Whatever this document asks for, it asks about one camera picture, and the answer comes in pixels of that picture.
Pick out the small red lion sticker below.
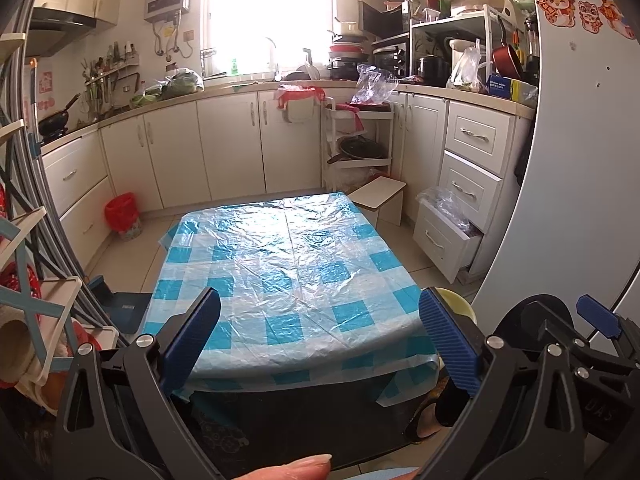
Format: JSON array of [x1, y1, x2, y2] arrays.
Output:
[[578, 1, 604, 34]]

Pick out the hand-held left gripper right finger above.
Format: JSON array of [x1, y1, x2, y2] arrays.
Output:
[[417, 287, 593, 480]]

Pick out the white counter shelf rack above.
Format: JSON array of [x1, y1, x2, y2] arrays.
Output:
[[409, 4, 521, 82]]

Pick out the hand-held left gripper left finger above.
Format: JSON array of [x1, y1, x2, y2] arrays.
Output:
[[54, 286, 222, 480]]

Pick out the curved metal tube frame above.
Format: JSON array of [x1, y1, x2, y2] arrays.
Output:
[[10, 10, 117, 337]]

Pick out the black toaster oven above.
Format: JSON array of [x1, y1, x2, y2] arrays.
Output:
[[372, 45, 412, 76]]

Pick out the white kitchen base cabinets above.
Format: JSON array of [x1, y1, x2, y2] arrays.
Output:
[[40, 85, 448, 271]]

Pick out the blue dustpan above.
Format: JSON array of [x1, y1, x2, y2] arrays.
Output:
[[90, 275, 154, 334]]

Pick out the black range hood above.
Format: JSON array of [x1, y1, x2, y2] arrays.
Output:
[[25, 7, 97, 56]]

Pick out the bag of green vegetables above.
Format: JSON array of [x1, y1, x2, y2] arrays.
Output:
[[131, 67, 205, 107]]

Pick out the red plastic bag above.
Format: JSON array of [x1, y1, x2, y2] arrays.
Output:
[[276, 86, 326, 110]]

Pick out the clear crumpled plastic bag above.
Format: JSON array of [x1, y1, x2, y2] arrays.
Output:
[[351, 65, 400, 105]]

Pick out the white upper drawer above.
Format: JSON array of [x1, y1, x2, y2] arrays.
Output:
[[442, 100, 516, 176]]

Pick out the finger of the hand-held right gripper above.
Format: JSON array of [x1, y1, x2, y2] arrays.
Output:
[[566, 294, 640, 381]]

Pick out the black microwave oven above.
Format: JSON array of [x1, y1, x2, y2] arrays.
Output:
[[359, 1, 414, 39]]

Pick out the wall utensil rack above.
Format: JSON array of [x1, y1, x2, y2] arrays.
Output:
[[82, 42, 141, 111]]

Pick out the blue cardboard box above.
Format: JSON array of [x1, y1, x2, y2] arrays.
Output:
[[487, 75, 516, 99]]

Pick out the chrome sink faucet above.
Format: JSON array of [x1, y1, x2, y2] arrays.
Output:
[[266, 37, 284, 81]]

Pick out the red waste basket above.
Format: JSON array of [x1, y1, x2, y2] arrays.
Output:
[[104, 192, 144, 241]]

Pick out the stack of pots and pans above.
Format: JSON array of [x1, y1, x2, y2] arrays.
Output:
[[327, 42, 371, 81]]

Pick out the black pot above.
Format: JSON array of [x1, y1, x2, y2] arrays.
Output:
[[417, 55, 451, 86]]

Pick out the white refrigerator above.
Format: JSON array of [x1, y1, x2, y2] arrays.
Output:
[[470, 0, 640, 323]]

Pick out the red saucepan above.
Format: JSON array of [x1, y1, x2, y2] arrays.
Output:
[[492, 27, 524, 81]]

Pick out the red tiger sticker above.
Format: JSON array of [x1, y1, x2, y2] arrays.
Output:
[[597, 0, 639, 39]]

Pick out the white rice cooker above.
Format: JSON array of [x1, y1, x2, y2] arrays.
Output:
[[450, 0, 516, 21]]

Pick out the white middle drawer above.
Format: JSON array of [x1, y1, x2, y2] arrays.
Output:
[[440, 152, 504, 216]]

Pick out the large red lion sticker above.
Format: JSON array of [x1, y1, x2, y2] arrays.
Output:
[[537, 0, 575, 26]]

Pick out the kitchen window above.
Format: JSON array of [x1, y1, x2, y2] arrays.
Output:
[[202, 0, 336, 79]]

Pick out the white electric kettle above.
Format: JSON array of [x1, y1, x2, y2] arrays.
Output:
[[448, 39, 479, 69]]

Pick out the white hanging bin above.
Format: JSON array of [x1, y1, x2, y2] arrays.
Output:
[[282, 100, 315, 124]]

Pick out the white plastic bag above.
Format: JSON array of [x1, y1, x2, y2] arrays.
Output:
[[447, 46, 489, 92]]

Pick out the person's left hand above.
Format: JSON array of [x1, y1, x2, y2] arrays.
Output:
[[244, 453, 334, 480]]

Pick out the blue checkered plastic tablecloth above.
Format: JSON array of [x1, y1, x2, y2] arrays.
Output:
[[142, 192, 442, 408]]

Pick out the yellow green packet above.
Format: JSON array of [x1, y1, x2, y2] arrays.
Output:
[[511, 79, 539, 106]]

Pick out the white wooden stool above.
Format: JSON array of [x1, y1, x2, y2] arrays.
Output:
[[347, 176, 407, 226]]

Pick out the black wok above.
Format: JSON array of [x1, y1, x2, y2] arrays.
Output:
[[37, 94, 82, 136]]

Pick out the red paper wall decoration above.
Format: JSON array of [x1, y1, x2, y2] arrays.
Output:
[[37, 71, 56, 111]]

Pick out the open white drawer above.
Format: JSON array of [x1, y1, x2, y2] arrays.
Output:
[[414, 186, 485, 284]]

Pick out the clear plastic bags in drawer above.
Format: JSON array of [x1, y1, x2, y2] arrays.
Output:
[[420, 186, 473, 236]]

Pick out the white corner shelf rack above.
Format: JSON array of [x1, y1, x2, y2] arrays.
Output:
[[322, 102, 396, 191]]

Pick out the black frying pan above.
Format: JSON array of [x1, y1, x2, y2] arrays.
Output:
[[337, 135, 389, 161]]

